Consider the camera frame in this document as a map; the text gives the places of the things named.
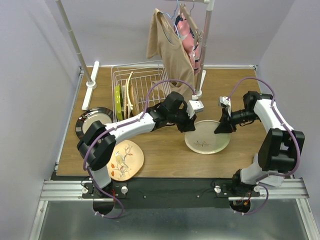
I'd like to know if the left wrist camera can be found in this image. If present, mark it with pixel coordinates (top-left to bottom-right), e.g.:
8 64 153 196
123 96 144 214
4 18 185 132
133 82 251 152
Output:
186 94 204 119

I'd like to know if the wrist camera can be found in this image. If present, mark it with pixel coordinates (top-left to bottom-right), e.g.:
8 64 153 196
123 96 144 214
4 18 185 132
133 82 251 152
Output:
186 94 204 119
218 96 232 116

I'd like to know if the white clothes rack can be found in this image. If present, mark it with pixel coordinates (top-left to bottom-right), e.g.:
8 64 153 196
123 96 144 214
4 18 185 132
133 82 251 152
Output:
55 0 215 111

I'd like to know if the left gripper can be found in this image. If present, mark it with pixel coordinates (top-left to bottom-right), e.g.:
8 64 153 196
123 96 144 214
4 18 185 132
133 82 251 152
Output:
168 105 197 134

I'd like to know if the beige t-shirt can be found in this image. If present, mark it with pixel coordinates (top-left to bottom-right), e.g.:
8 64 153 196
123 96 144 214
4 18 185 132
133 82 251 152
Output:
146 8 195 101

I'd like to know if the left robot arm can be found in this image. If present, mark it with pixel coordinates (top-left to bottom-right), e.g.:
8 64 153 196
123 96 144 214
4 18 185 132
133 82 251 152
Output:
76 91 203 198

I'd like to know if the blue wire hanger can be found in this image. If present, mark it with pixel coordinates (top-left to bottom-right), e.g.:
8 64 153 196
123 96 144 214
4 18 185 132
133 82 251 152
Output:
160 0 180 38

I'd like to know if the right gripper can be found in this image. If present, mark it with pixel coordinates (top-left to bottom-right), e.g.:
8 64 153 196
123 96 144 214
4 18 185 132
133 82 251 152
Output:
214 107 260 134

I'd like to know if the green yellow woven mat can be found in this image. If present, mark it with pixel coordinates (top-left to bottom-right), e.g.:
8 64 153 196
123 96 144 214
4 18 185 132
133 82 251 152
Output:
124 71 133 119

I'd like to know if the pink patterned garment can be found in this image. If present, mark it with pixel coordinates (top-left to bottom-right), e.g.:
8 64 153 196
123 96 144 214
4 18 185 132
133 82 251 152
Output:
174 13 201 74

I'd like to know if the grey folded cloth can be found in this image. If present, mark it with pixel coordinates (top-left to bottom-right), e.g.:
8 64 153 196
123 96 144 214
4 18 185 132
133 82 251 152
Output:
262 175 284 187

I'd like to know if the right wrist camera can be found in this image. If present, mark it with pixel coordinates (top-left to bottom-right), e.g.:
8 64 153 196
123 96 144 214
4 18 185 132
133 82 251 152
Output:
218 96 232 116

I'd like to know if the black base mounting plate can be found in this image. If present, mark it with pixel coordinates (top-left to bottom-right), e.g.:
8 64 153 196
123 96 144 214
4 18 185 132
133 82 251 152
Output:
82 172 261 210

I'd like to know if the bird pattern plate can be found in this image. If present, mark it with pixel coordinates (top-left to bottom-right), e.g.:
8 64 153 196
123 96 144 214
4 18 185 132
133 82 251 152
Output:
131 86 140 116
106 140 145 182

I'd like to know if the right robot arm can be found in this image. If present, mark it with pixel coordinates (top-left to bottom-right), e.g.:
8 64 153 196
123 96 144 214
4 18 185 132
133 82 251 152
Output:
214 91 305 196

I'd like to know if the wooden clip hanger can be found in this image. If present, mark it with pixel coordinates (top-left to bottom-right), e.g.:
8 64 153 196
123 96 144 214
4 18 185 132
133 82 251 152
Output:
179 0 203 44

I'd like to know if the black rimmed striped plate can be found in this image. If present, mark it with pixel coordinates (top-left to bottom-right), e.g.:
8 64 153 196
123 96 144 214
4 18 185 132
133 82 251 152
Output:
75 107 114 139

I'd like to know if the white wire dish rack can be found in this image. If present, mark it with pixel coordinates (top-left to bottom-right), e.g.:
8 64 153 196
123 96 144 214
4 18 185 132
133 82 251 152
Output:
111 60 171 122

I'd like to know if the white leaf pattern plate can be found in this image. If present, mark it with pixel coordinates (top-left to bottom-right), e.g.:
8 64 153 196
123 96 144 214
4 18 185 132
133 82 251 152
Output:
184 120 231 155

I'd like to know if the orange woven bamboo tray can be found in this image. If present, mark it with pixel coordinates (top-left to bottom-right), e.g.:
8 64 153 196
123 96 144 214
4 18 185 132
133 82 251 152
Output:
121 85 128 120

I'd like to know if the green polka dot plate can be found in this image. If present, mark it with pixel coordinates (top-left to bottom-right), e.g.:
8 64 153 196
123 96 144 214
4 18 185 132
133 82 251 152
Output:
114 84 123 121

